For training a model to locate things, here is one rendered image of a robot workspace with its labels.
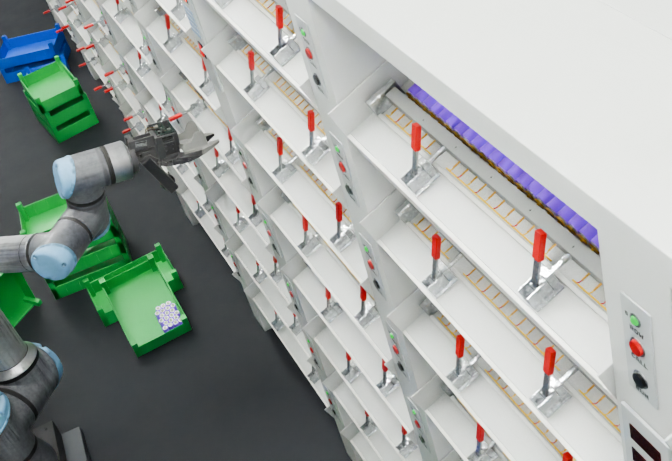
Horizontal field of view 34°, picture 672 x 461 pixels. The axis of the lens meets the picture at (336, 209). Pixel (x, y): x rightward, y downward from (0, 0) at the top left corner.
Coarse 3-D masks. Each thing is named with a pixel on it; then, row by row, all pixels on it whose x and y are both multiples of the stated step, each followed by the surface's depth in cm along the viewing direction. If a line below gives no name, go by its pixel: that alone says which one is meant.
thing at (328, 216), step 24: (264, 120) 228; (264, 144) 227; (264, 168) 222; (288, 168) 216; (288, 192) 214; (312, 192) 210; (312, 216) 206; (336, 216) 193; (336, 240) 197; (360, 264) 191
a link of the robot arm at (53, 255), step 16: (64, 224) 244; (80, 224) 245; (0, 240) 249; (16, 240) 247; (32, 240) 244; (48, 240) 241; (64, 240) 241; (80, 240) 244; (0, 256) 247; (16, 256) 245; (32, 256) 240; (48, 256) 238; (64, 256) 239; (80, 256) 245; (0, 272) 251; (16, 272) 250; (48, 272) 242; (64, 272) 241
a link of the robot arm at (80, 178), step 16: (64, 160) 242; (80, 160) 242; (96, 160) 243; (64, 176) 240; (80, 176) 241; (96, 176) 243; (112, 176) 244; (64, 192) 241; (80, 192) 243; (96, 192) 246
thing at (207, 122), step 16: (160, 80) 293; (176, 80) 295; (176, 96) 293; (192, 96) 289; (208, 112) 280; (208, 128) 276; (224, 128) 272; (224, 144) 268; (240, 160) 261; (240, 176) 257
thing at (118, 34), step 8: (96, 0) 357; (104, 8) 351; (112, 24) 355; (112, 32) 358; (120, 32) 357; (120, 40) 359; (128, 64) 364; (136, 80) 368; (136, 88) 370; (152, 120) 378; (176, 176) 394; (184, 200) 400; (184, 208) 409; (192, 216) 405
